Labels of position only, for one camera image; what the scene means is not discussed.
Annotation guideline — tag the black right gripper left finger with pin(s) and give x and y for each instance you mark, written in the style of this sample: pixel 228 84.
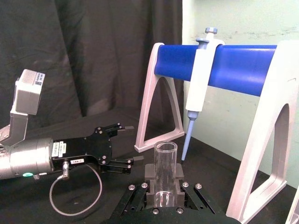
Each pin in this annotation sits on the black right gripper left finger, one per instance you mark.
pixel 137 198

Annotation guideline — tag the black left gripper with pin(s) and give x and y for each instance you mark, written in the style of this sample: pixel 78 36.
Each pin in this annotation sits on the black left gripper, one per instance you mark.
pixel 93 149

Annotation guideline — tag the clear glass tube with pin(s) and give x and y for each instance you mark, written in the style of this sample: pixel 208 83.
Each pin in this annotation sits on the clear glass tube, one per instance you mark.
pixel 165 168

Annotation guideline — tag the black hanging curtain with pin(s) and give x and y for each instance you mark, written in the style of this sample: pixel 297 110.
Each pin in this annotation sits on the black hanging curtain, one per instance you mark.
pixel 93 58

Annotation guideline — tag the white plastic stand piece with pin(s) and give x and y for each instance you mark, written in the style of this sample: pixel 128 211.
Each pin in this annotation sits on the white plastic stand piece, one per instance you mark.
pixel 294 207

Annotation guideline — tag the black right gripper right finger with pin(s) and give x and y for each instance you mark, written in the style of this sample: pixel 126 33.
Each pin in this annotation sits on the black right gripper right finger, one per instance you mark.
pixel 194 198

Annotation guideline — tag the white and blue pipette stand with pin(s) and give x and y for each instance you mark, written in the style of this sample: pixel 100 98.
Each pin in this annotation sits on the white and blue pipette stand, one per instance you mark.
pixel 236 67

